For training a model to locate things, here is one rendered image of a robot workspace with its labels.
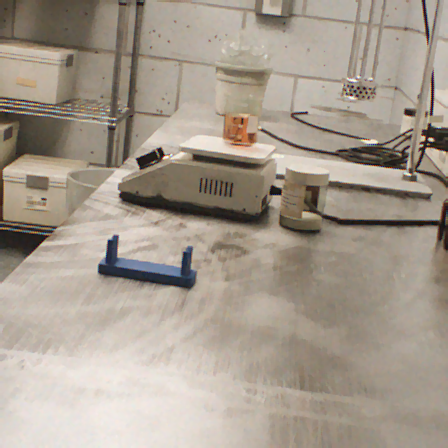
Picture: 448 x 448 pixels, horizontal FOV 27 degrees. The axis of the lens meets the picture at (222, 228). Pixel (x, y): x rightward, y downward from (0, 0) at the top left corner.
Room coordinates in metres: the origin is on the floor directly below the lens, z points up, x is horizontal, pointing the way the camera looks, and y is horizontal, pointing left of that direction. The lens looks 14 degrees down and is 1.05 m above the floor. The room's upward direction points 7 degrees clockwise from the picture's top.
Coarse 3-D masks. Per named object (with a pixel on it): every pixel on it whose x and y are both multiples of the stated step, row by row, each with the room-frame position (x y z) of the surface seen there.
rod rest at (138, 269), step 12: (108, 240) 0.92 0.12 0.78; (108, 252) 0.92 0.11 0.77; (192, 252) 0.93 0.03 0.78; (108, 264) 0.92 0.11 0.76; (120, 264) 0.92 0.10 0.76; (132, 264) 0.93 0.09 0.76; (144, 264) 0.94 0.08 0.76; (156, 264) 0.94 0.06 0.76; (132, 276) 0.91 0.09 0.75; (144, 276) 0.91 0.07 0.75; (156, 276) 0.91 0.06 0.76; (168, 276) 0.91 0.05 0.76; (180, 276) 0.91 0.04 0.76; (192, 276) 0.91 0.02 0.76
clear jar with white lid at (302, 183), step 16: (288, 176) 1.21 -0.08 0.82; (304, 176) 1.20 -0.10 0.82; (320, 176) 1.20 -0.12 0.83; (288, 192) 1.21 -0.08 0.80; (304, 192) 1.20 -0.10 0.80; (320, 192) 1.20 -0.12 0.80; (288, 208) 1.20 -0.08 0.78; (304, 208) 1.20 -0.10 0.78; (320, 208) 1.21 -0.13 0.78; (288, 224) 1.20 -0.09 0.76; (304, 224) 1.20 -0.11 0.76; (320, 224) 1.21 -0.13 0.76
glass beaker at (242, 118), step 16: (240, 96) 1.27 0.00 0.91; (256, 96) 1.28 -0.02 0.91; (240, 112) 1.27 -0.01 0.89; (256, 112) 1.28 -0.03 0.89; (224, 128) 1.29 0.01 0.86; (240, 128) 1.27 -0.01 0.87; (256, 128) 1.28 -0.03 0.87; (224, 144) 1.28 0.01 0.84; (240, 144) 1.27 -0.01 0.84; (256, 144) 1.29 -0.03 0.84
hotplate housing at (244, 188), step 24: (168, 168) 1.24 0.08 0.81; (192, 168) 1.23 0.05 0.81; (216, 168) 1.23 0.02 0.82; (240, 168) 1.22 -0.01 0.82; (264, 168) 1.25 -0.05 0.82; (120, 192) 1.25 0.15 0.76; (144, 192) 1.24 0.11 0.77; (168, 192) 1.24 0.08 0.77; (192, 192) 1.23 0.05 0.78; (216, 192) 1.22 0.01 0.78; (240, 192) 1.22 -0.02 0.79; (264, 192) 1.24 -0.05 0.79; (240, 216) 1.22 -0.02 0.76
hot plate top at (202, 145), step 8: (200, 136) 1.34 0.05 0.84; (208, 136) 1.35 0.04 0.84; (184, 144) 1.25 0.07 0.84; (192, 144) 1.26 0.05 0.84; (200, 144) 1.27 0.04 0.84; (208, 144) 1.28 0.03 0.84; (216, 144) 1.29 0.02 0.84; (184, 152) 1.24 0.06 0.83; (192, 152) 1.24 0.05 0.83; (200, 152) 1.23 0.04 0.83; (208, 152) 1.23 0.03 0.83; (216, 152) 1.23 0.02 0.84; (224, 152) 1.23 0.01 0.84; (232, 152) 1.24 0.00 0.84; (240, 152) 1.24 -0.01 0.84; (248, 152) 1.25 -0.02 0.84; (256, 152) 1.26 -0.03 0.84; (264, 152) 1.27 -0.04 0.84; (272, 152) 1.29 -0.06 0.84; (240, 160) 1.22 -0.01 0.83; (248, 160) 1.22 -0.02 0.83; (256, 160) 1.22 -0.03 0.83; (264, 160) 1.23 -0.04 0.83
